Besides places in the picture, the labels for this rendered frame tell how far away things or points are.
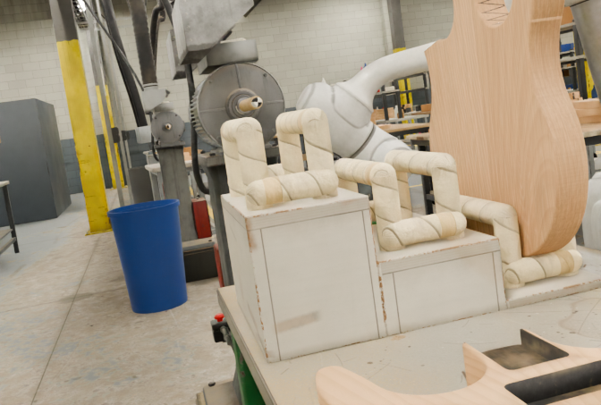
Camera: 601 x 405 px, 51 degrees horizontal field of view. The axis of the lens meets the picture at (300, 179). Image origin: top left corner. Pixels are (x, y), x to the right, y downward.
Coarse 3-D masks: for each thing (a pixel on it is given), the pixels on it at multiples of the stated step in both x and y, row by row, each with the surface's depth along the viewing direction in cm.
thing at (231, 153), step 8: (224, 144) 91; (232, 144) 90; (224, 152) 91; (232, 152) 90; (224, 160) 92; (232, 160) 91; (232, 168) 91; (240, 168) 91; (232, 176) 91; (240, 176) 91; (232, 184) 91; (240, 184) 91; (232, 192) 92; (240, 192) 91
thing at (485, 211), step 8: (464, 200) 92; (472, 200) 90; (480, 200) 89; (488, 200) 88; (464, 208) 91; (472, 208) 89; (480, 208) 87; (488, 208) 85; (496, 208) 83; (504, 208) 83; (512, 208) 83; (472, 216) 89; (480, 216) 87; (488, 216) 85; (496, 216) 83; (504, 216) 82; (512, 216) 82
